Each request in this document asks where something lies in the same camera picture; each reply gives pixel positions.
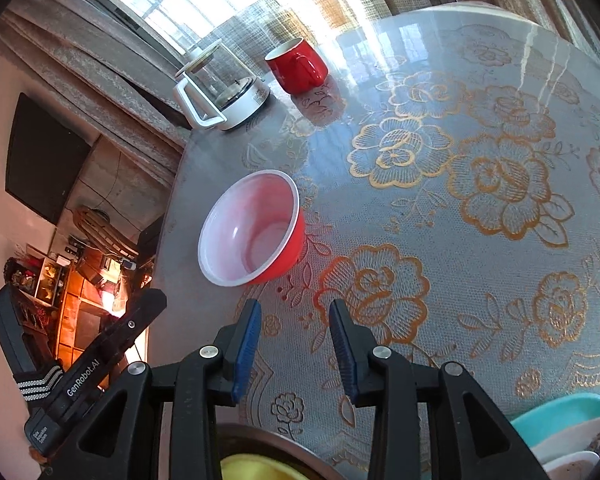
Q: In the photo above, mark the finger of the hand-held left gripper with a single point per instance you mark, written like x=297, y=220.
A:
x=140, y=317

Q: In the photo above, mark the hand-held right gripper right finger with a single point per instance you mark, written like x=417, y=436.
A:
x=347, y=360

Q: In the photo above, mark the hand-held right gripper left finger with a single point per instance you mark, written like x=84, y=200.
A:
x=242, y=355

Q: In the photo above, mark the stainless steel bowl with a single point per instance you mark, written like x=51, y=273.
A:
x=300, y=452

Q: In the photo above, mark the yellow bowl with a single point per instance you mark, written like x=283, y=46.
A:
x=260, y=467

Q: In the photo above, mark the red plastic bowl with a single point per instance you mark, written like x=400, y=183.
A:
x=250, y=230

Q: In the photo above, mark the teal rimmed floral plate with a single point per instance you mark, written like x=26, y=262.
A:
x=555, y=412

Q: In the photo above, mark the white floral plate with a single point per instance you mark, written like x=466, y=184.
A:
x=570, y=467

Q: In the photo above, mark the cluttered shelf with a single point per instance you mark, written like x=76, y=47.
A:
x=80, y=280

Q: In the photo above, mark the black television screen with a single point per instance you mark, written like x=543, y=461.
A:
x=45, y=160

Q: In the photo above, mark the glass kettle with white base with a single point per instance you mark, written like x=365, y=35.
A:
x=225, y=85

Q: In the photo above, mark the red mug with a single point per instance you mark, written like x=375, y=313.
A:
x=300, y=67

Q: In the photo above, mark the sheer mesh curtain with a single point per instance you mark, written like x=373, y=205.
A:
x=290, y=15

